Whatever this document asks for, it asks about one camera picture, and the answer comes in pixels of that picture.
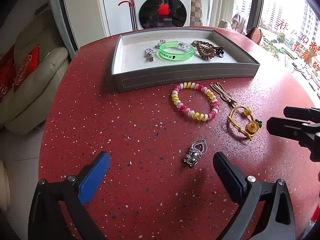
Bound yellow cord bead bracelet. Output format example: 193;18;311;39
227;105;263;140

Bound bronze metal hair clip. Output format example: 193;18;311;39
210;82;237;108

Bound pink yellow spiral hair tie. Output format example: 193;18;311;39
171;81;220;123

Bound silver heart pendant brooch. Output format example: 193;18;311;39
183;139;207;168

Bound green translucent bangle bracelet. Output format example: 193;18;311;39
158;41;195;63

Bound grey jewelry tray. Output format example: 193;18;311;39
111;28;260;92

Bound brown round chair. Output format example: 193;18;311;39
246;27;263;45

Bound black claw hair clip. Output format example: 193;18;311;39
213;47;225;58

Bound beige leather sofa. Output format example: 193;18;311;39
1;10;69;135

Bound clothes on drying rack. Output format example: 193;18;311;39
218;13;247;35

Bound checkered hanging towel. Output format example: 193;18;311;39
190;0;203;27

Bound red embroidered cushion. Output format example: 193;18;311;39
13;44;40;91

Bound white front-load washing machine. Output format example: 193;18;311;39
132;0;191;30

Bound brown spiral hair tie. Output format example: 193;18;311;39
196;45;217;61

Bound red handled mop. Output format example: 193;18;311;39
118;0;138;31

